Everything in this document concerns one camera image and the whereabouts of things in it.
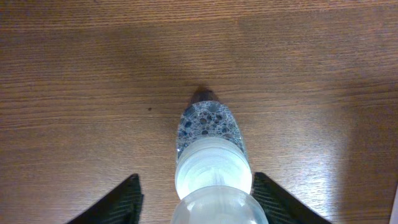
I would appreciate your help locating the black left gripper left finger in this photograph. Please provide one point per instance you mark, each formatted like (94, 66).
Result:
(122, 205)

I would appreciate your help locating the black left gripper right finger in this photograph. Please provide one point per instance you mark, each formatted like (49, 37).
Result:
(279, 205)

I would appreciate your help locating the white cardboard box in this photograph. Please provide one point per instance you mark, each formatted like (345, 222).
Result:
(394, 213)

